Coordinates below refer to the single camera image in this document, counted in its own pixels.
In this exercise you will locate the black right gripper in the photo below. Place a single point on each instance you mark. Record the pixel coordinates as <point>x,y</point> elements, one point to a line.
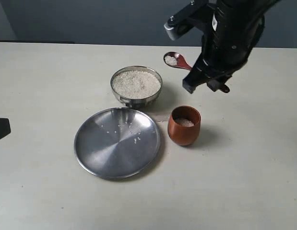
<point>233,29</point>

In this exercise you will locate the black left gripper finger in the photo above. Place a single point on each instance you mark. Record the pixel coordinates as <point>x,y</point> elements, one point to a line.
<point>5,128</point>

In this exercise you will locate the dark red wooden spoon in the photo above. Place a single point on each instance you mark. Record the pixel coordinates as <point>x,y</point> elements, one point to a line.
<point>176,60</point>

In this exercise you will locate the brown wooden cup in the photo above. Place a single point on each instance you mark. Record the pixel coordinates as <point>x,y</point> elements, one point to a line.
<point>184,135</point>

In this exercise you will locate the steel bowl of rice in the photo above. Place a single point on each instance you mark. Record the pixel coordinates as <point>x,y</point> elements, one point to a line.
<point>136,86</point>

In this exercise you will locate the round steel plate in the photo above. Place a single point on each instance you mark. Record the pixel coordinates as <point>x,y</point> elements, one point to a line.
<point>117,143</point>

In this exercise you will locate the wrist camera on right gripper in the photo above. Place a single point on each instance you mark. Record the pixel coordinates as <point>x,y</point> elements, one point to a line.
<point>197,14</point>

